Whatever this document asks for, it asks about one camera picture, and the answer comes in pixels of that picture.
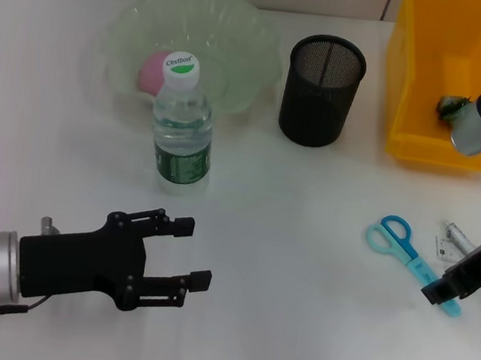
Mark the white grey clear pen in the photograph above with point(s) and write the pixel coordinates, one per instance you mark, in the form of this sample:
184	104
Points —
457	235

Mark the pink peach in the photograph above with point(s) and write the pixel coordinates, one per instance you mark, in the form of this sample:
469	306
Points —
150	72

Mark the green label water bottle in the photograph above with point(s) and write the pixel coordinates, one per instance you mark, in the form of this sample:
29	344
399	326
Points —
182	137

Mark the black mesh pen holder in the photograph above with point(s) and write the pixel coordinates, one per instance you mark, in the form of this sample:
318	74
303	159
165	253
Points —
315	110

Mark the blue scissors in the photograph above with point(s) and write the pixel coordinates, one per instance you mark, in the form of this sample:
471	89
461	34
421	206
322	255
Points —
395	238

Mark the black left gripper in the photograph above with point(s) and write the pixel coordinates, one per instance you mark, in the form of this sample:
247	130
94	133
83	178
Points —
80	266

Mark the yellow plastic storage bin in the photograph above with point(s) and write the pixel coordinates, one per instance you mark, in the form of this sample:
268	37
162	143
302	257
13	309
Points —
421	101

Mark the green plastic wrapper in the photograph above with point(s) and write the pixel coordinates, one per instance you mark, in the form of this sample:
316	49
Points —
449	107

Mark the green glass fruit bowl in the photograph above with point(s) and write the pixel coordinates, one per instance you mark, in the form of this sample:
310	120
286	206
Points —
224	24

